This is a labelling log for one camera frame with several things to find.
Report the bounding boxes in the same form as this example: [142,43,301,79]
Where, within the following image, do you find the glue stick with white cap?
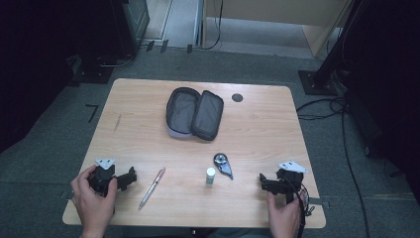
[205,167,217,186]

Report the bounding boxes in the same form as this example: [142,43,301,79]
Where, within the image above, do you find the person's right hand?
[266,190,307,238]

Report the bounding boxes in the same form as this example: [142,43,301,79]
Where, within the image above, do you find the black metal stand with base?
[297,0,368,97]

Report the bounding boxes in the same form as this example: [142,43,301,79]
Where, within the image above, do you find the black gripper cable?
[282,177,315,238]

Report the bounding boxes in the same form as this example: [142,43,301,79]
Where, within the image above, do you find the silver pen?
[138,167,167,211]

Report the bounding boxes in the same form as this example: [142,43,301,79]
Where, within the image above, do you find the dark correction tape dispenser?
[213,152,235,181]

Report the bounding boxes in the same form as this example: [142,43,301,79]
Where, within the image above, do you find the black hanging cable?
[200,0,225,52]

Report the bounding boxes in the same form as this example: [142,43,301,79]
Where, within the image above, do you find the black floor base plate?
[69,55,116,85]

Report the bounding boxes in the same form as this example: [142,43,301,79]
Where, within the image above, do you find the person's left hand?
[69,164,119,236]

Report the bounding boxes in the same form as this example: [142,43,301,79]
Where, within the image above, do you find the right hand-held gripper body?
[275,161,309,205]

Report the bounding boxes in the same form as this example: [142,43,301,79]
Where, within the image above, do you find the person's legs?
[189,227,275,238]

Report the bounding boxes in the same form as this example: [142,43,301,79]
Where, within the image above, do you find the black equipment cabinet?
[110,0,151,58]

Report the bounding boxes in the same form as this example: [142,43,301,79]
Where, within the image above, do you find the light wooden cabinet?
[202,0,353,58]

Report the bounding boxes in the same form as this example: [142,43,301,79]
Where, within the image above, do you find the dark grey pencil case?
[164,86,226,142]

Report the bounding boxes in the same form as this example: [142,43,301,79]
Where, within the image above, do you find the black floor cables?
[295,95,372,238]

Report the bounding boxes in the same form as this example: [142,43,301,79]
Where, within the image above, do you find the grey tape strip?
[59,189,77,201]
[308,196,331,210]

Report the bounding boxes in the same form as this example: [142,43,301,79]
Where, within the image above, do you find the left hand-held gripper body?
[87,158,119,198]

